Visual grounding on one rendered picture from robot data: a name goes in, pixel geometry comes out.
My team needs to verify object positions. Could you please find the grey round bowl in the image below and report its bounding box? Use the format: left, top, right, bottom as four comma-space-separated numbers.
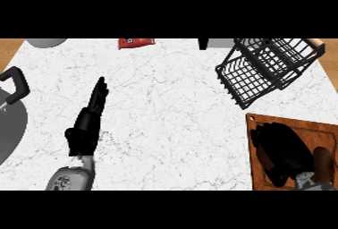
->
24, 38, 69, 49

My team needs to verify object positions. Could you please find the black upright object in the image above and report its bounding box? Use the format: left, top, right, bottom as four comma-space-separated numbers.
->
196, 38, 210, 51

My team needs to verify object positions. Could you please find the red snack bag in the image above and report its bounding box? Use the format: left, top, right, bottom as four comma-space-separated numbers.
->
117, 38, 156, 51

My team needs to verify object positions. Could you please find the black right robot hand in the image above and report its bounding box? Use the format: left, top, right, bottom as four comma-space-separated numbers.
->
247, 122, 317, 189

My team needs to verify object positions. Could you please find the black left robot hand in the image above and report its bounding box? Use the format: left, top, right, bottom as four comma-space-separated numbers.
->
63, 76, 109, 157

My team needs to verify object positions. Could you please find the grey pot with black handle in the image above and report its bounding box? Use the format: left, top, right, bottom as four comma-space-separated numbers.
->
0, 65, 30, 166

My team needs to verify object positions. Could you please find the brown wooden cutting board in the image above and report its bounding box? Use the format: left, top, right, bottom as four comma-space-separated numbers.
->
243, 112, 338, 191

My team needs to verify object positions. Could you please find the grey box-shaped appliance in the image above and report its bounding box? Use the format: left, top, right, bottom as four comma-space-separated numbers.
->
206, 38, 237, 49

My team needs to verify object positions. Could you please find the black tiered wire basket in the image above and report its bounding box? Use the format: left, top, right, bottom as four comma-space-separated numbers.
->
213, 38, 327, 111

